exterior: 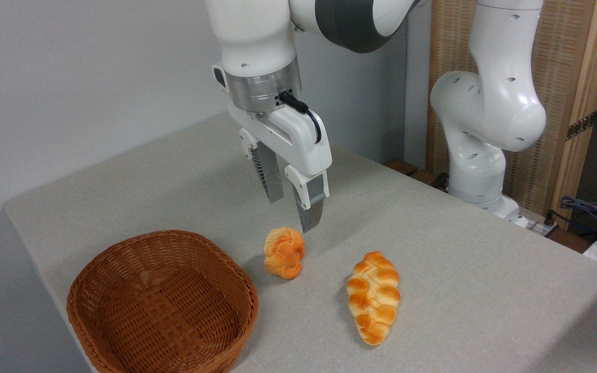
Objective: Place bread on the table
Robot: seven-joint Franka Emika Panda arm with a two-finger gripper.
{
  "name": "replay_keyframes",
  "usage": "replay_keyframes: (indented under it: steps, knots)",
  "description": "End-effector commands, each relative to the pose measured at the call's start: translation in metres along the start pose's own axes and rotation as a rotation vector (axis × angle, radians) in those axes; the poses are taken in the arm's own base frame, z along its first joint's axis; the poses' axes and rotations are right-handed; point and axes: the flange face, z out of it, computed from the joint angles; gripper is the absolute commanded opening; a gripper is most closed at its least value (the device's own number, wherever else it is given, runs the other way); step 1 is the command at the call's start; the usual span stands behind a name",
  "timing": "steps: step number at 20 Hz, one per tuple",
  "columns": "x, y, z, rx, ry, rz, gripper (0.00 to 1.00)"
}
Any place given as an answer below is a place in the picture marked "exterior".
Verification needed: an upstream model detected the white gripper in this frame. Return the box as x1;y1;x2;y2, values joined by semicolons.
212;65;333;234

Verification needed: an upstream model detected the long braided bread loaf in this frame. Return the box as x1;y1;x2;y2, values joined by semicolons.
346;251;401;346

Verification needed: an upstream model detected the orange knot bread roll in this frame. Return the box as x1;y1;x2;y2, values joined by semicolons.
264;227;306;280

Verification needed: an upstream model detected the brown wicker basket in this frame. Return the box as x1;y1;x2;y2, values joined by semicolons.
66;230;259;373

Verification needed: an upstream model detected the wooden woven screen panel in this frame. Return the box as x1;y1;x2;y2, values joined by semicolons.
426;0;597;223

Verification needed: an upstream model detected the metal screen hinge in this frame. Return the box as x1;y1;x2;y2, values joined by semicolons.
566;110;597;140

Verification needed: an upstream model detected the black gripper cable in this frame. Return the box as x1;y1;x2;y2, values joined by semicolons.
279;91;323;145

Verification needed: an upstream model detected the bundle of dark cables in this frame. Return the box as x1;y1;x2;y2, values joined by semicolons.
559;196;597;235

